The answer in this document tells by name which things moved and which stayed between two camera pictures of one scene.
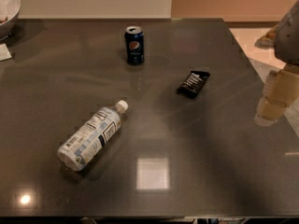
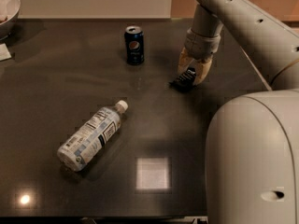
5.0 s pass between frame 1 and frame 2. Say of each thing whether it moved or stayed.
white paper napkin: stayed
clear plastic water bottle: stayed
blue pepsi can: stayed
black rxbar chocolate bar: moved
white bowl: stayed
